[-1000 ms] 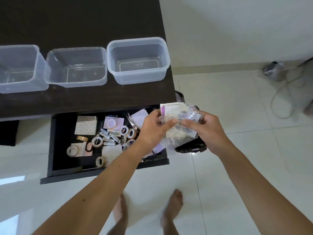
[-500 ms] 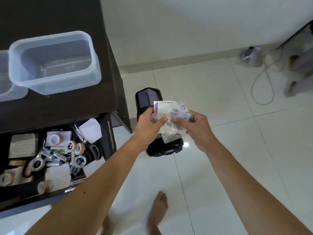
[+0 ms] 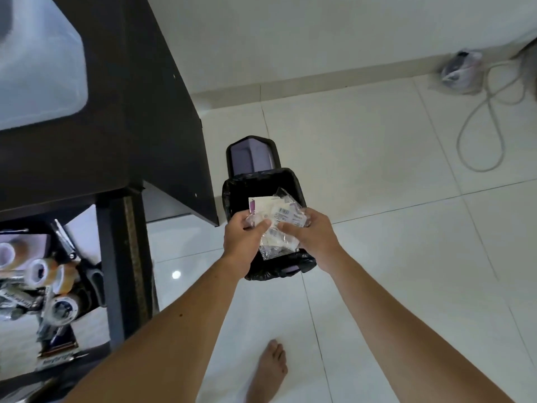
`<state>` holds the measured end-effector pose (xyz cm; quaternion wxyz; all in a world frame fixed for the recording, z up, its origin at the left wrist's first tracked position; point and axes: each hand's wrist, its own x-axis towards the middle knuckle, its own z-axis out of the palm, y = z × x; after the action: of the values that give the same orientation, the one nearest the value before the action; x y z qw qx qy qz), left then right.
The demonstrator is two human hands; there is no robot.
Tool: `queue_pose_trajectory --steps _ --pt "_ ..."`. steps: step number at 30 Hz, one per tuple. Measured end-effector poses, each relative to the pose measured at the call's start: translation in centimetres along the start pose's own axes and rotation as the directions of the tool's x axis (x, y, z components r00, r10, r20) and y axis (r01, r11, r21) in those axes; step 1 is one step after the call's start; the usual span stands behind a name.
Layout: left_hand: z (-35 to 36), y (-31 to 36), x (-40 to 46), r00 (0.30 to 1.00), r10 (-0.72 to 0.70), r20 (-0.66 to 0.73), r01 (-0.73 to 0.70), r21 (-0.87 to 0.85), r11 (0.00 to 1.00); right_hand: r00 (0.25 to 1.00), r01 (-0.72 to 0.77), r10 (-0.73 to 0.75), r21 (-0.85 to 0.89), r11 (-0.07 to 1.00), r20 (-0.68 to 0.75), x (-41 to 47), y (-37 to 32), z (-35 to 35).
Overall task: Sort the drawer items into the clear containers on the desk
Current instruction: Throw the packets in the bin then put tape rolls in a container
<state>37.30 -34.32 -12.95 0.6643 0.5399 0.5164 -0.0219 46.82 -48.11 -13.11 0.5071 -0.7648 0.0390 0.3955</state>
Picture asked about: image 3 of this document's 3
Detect person's left hand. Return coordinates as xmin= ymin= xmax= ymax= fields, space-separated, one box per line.
xmin=223 ymin=210 xmax=272 ymax=269

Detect person's right hand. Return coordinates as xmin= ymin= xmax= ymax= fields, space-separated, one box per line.
xmin=279 ymin=207 xmax=343 ymax=269

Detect clear labelled plastic wrappers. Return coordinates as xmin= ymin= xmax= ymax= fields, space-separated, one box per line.
xmin=247 ymin=187 xmax=313 ymax=261

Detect person's right forearm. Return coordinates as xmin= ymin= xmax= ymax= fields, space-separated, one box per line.
xmin=312 ymin=249 xmax=517 ymax=403

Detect person's left forearm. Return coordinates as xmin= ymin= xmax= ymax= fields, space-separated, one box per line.
xmin=62 ymin=255 xmax=253 ymax=403

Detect black trash bin with bag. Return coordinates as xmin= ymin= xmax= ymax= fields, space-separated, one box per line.
xmin=221 ymin=167 xmax=318 ymax=282

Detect black trash bin lid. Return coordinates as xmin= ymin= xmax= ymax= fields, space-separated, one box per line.
xmin=226 ymin=135 xmax=282 ymax=177

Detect person's bare foot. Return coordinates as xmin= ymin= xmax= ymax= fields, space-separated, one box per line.
xmin=244 ymin=339 xmax=289 ymax=403

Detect dark wooden table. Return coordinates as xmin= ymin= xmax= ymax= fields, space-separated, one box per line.
xmin=0 ymin=0 xmax=221 ymax=403

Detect silver metal tool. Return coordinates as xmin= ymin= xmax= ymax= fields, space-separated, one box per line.
xmin=50 ymin=219 xmax=79 ymax=261

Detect brown tape roll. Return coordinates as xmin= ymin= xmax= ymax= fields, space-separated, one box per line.
xmin=54 ymin=263 xmax=79 ymax=294

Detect printed tape roll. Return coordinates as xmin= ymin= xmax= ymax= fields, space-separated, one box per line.
xmin=49 ymin=294 xmax=81 ymax=324

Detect clear tape roll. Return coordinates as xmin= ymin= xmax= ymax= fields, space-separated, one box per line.
xmin=25 ymin=257 xmax=54 ymax=287
xmin=0 ymin=242 xmax=18 ymax=271

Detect clear plastic bag with contents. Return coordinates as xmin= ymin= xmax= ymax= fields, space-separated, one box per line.
xmin=439 ymin=49 xmax=484 ymax=95

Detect translucent white plastic container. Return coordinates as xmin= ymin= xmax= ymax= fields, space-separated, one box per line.
xmin=0 ymin=0 xmax=89 ymax=131

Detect black handled tool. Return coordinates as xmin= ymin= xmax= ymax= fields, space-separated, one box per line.
xmin=82 ymin=264 xmax=106 ymax=309

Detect white cable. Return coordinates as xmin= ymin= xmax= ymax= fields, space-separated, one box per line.
xmin=456 ymin=58 xmax=528 ymax=173

